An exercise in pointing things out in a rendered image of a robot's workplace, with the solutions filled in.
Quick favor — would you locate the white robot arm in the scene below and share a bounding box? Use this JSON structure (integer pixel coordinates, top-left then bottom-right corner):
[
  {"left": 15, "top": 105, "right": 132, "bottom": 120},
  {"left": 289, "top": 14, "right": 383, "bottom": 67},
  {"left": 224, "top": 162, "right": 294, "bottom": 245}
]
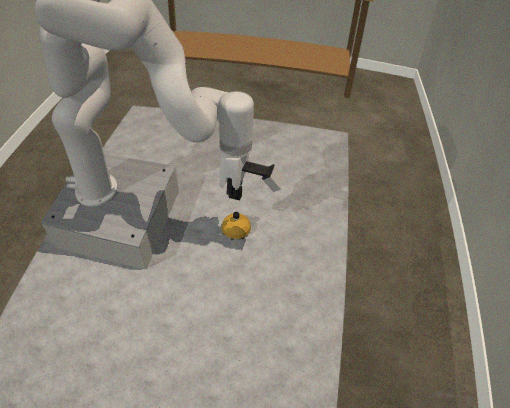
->
[{"left": 35, "top": 0, "right": 254, "bottom": 207}]

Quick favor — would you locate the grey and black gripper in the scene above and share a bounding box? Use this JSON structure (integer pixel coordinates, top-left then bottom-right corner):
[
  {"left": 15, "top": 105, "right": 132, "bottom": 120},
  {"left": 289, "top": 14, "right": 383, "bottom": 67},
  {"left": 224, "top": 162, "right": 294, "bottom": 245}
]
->
[{"left": 219, "top": 148, "right": 252, "bottom": 200}]

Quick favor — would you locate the yellow dome bell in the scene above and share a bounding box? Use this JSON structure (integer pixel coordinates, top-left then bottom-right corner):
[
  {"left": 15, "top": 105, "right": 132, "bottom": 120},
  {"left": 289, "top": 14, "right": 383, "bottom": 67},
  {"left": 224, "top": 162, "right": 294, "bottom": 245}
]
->
[{"left": 222, "top": 212, "right": 251, "bottom": 240}]

